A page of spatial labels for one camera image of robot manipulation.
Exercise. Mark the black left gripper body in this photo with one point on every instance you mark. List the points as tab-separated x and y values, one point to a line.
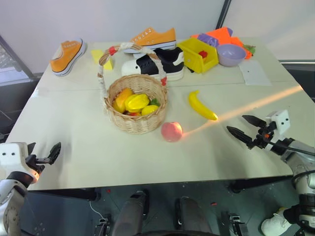
37	164

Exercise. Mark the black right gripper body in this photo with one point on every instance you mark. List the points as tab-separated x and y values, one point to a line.
264	135

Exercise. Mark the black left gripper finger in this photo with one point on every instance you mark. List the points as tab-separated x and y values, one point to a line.
55	153
30	148

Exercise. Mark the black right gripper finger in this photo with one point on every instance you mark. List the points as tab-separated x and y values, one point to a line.
255	121
240	135

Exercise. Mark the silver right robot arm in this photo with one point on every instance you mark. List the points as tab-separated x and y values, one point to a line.
296	161

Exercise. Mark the small red fruit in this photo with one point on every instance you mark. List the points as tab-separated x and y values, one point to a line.
133	113

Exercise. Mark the white paper sheet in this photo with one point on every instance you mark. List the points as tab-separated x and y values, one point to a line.
254	72

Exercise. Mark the yellow banana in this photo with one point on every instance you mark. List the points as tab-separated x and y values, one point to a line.
198	105

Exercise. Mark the pink peach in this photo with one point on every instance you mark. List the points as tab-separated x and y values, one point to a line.
171	132

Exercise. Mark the purple plastic bowl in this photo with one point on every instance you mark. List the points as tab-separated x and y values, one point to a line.
231	55

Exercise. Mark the green and orange toy vegetable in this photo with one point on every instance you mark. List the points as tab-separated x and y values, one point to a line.
249	50

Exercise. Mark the small red toy block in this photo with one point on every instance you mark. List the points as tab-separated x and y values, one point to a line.
203	54

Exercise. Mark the orange mango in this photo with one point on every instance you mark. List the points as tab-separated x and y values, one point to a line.
121	98

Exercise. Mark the grey metal rack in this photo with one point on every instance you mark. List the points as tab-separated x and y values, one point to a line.
11	61

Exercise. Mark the yellow plastic storage bin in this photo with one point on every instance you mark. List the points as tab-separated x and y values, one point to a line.
194	55

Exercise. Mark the orange toy pile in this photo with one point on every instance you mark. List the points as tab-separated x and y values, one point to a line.
222	34

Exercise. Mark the yellow lemon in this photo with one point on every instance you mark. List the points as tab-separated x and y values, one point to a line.
149	110

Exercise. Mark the purple crumpled cloth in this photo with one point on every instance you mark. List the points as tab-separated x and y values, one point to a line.
208	39

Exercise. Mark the dark rounded robot leg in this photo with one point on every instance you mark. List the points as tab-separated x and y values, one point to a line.
193	217
129	216

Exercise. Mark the yellow starfruit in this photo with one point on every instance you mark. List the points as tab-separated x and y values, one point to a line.
136	102

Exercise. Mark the orange canvas sneaker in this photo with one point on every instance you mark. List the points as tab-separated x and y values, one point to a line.
155	39
67	55

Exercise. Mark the yellow triangular block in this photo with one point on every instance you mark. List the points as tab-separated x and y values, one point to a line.
97	54

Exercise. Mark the black slanted pole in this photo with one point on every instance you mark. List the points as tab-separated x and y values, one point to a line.
223	13

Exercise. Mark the black and white sneaker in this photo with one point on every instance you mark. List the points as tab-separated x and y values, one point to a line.
150	65

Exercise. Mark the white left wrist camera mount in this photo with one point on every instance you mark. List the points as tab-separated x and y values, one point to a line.
12	156

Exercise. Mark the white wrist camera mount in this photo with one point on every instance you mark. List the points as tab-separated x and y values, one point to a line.
280	121
12	156

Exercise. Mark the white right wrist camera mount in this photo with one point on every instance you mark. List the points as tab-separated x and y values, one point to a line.
280	121

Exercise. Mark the black table frame bar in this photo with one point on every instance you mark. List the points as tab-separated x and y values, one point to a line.
64	194
258	184

